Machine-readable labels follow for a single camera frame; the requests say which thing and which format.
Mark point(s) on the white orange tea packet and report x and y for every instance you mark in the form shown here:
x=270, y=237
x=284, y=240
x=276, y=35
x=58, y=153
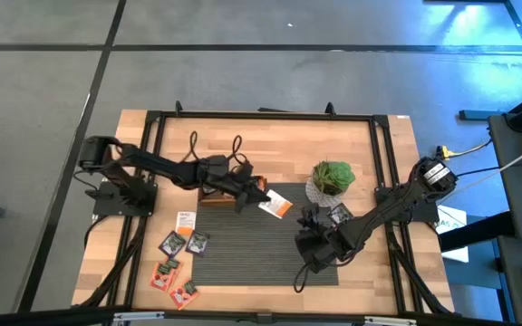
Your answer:
x=279, y=207
x=186, y=223

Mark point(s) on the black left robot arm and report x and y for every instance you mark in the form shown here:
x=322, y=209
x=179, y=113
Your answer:
x=166, y=168

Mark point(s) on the black crossbar with silver brackets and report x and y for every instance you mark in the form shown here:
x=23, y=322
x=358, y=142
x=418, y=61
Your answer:
x=261, y=318

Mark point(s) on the succulent in white patterned pot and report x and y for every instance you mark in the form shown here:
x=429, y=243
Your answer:
x=333, y=176

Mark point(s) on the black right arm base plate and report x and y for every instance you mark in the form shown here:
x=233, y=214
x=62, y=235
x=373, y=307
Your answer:
x=424, y=215

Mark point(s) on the grey woven placemat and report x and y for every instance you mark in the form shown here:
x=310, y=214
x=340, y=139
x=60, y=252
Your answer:
x=252, y=253

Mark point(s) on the white paper sign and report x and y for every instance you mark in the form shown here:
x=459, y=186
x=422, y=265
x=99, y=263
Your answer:
x=451, y=224

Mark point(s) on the yellow power strip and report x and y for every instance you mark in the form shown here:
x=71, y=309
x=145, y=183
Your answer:
x=444, y=151

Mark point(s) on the dark purple tea packet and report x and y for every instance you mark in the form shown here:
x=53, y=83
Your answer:
x=172, y=244
x=197, y=244
x=339, y=214

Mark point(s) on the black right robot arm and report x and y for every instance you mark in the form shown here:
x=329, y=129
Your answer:
x=388, y=208

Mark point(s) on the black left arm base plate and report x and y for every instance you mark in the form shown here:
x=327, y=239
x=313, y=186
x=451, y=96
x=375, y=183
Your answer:
x=107, y=209

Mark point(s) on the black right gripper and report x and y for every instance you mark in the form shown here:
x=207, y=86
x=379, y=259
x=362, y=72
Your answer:
x=322, y=246

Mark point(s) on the wooden tea tray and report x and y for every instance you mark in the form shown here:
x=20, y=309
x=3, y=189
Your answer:
x=213, y=201

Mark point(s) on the black beam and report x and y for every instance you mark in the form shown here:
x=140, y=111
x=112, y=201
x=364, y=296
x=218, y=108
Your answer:
x=469, y=235

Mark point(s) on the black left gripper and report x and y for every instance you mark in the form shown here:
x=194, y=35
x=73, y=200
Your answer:
x=222, y=174

